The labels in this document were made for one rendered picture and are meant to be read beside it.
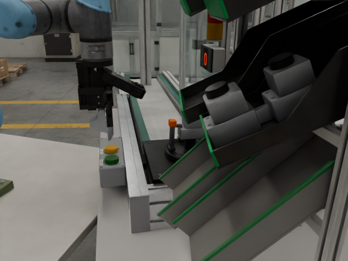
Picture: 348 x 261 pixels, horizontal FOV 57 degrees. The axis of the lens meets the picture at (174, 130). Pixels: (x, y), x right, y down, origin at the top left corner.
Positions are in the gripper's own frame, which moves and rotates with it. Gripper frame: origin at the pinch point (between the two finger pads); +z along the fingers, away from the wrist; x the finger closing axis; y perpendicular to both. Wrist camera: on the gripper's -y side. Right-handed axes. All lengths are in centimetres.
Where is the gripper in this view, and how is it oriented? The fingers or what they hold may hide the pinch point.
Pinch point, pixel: (112, 135)
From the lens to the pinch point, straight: 86.8
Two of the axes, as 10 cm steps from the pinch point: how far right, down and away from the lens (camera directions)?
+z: -0.1, 9.3, 3.7
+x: 2.0, 3.6, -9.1
